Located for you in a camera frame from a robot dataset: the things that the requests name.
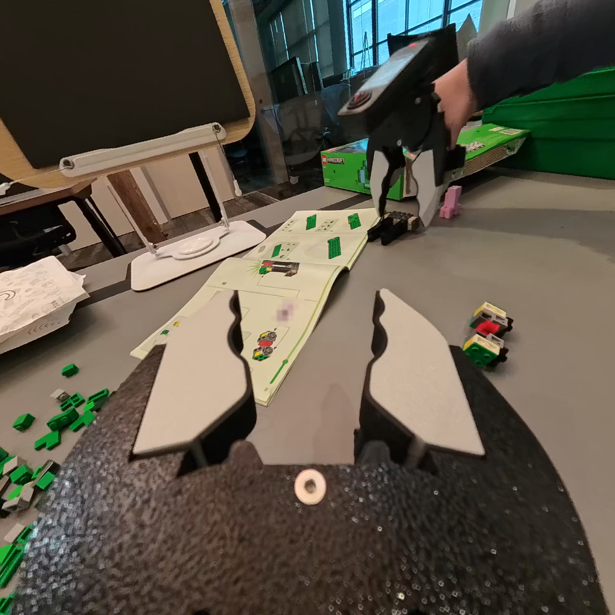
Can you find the flat cardboard box green print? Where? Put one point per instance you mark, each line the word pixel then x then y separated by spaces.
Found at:
pixel 490 139

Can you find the dark wooden side table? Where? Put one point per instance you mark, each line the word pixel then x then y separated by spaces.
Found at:
pixel 38 202

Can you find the green plastic bin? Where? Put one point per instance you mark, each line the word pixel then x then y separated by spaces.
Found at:
pixel 567 125

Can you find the grey desk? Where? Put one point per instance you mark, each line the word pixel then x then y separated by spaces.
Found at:
pixel 528 269

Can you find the brick assembly with red connector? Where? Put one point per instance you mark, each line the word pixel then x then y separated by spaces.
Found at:
pixel 487 331

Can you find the large paned window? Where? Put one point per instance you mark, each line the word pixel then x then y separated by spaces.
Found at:
pixel 413 19

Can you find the black panel with wooden edge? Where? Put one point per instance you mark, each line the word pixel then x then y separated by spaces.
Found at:
pixel 120 62

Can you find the pink brick figure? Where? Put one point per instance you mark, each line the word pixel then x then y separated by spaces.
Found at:
pixel 451 202

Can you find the black brick assembly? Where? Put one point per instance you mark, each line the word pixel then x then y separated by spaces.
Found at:
pixel 391 228

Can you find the grey office chair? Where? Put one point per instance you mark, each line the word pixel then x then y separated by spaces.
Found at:
pixel 302 144

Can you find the person's right hand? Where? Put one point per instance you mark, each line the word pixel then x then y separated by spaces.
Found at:
pixel 456 101

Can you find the dark monitor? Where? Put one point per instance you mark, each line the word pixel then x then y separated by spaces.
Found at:
pixel 288 79

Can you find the green toy box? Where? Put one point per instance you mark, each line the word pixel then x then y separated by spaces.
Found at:
pixel 346 168

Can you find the white printed paper bag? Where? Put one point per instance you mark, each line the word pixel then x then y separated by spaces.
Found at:
pixel 33 298

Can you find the white book stand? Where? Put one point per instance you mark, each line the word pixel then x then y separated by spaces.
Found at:
pixel 192 250

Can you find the pile of green bricks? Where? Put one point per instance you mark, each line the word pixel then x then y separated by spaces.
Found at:
pixel 62 419

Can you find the person's right forearm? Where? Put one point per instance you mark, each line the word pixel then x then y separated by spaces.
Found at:
pixel 528 48

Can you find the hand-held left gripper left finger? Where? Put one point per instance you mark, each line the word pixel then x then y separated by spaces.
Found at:
pixel 197 384

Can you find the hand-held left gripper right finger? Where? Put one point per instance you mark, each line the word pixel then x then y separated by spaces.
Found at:
pixel 423 384

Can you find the brick instruction booklet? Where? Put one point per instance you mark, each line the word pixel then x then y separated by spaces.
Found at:
pixel 307 283

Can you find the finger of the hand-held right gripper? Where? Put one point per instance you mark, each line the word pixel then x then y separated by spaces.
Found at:
pixel 382 177
pixel 427 187

